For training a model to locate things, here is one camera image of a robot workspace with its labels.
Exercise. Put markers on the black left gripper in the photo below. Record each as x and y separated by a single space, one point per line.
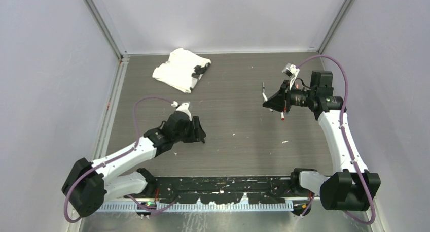
196 133

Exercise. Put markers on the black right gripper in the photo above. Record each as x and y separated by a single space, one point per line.
284 94

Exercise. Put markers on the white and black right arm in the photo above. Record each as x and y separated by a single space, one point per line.
352 186

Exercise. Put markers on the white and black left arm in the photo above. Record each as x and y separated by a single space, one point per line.
92 183

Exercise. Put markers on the white crumpled cloth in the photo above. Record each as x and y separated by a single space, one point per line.
182 71

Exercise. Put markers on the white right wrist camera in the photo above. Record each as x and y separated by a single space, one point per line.
291 71

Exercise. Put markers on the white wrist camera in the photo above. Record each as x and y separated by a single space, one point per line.
291 71
183 107

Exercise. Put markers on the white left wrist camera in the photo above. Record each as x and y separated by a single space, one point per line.
183 107

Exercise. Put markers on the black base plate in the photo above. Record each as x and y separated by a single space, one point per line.
224 189

